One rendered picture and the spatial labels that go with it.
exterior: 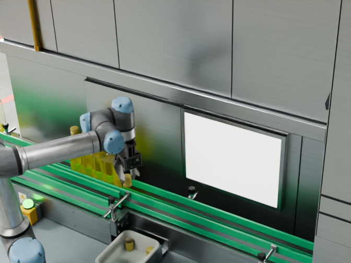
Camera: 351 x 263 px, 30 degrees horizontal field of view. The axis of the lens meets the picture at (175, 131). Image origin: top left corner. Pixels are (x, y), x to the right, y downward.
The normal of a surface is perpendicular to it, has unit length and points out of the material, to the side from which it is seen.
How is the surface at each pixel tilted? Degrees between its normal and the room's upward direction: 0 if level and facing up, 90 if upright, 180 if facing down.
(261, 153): 90
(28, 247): 7
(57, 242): 0
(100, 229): 90
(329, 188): 90
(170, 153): 90
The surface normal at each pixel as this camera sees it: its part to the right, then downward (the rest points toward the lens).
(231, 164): -0.52, 0.47
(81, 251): -0.04, -0.84
